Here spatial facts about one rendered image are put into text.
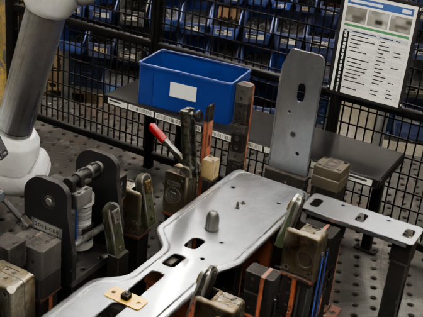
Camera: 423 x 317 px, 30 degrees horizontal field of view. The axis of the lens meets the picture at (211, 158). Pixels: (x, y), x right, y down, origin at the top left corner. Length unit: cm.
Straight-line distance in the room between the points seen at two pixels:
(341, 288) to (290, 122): 49
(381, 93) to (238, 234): 68
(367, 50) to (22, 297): 122
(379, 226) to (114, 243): 65
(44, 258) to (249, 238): 49
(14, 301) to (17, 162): 77
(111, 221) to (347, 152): 81
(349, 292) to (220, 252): 59
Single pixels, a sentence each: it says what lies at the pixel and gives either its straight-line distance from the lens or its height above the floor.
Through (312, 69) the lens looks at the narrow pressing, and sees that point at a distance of 202.
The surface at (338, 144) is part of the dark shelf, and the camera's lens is 228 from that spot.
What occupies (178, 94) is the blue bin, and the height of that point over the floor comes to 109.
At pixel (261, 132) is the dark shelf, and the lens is 229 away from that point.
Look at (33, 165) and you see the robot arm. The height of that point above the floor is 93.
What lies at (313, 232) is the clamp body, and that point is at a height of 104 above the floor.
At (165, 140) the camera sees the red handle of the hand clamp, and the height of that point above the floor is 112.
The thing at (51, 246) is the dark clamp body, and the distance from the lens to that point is 159.
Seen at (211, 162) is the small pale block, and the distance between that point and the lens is 199.
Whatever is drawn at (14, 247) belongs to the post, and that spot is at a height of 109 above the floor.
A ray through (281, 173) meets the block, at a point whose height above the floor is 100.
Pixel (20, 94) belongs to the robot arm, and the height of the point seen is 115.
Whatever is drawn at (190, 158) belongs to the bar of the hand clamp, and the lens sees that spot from 192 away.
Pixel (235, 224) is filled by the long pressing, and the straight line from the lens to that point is 185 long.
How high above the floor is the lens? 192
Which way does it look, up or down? 25 degrees down
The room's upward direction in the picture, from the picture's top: 6 degrees clockwise
